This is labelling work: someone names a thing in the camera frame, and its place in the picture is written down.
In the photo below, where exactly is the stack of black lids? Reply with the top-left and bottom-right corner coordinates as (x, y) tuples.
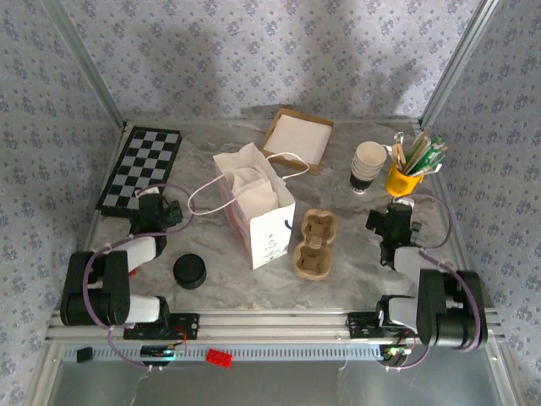
(172, 252), (208, 291)

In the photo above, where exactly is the white paper cup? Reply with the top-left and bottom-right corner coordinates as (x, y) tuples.
(348, 140), (388, 195)

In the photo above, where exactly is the white paper takeout bag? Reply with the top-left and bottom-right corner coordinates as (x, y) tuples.
(188, 142), (310, 271)

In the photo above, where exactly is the brown cardboard tray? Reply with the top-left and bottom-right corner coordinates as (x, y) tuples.
(260, 107), (335, 176)

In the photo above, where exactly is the yellow metal bucket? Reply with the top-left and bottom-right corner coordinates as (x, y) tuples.
(385, 162), (424, 199)

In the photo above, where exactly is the black grey chessboard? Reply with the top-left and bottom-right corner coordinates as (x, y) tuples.
(95, 125), (183, 219)

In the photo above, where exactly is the brown pulp cup carrier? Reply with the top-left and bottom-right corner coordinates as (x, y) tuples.
(292, 207), (339, 281)

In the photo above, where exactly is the green white straw packet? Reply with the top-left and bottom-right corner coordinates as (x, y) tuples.
(412, 134), (443, 174)
(418, 145), (449, 175)

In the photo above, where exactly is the white paper straw packet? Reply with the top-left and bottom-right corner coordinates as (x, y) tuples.
(380, 131), (407, 164)

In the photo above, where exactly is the small circuit board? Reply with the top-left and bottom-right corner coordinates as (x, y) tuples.
(379, 344), (414, 361)
(140, 344), (188, 361)

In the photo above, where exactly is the red plastic block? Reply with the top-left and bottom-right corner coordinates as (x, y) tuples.
(205, 348), (235, 370)

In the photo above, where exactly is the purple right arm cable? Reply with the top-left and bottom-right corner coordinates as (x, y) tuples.
(416, 195), (485, 352)

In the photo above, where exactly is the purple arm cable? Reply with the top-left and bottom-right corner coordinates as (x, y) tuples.
(416, 195), (485, 352)
(82, 182), (196, 331)

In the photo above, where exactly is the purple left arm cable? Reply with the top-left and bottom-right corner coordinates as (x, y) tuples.
(82, 182), (196, 331)

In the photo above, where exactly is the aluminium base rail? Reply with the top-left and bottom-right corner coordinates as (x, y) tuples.
(46, 308), (504, 342)

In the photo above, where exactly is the grey slotted cable duct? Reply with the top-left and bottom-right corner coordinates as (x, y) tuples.
(63, 341), (407, 363)

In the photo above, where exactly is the aluminium frame post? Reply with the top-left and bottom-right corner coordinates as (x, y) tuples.
(418, 0), (502, 132)
(41, 0), (128, 130)

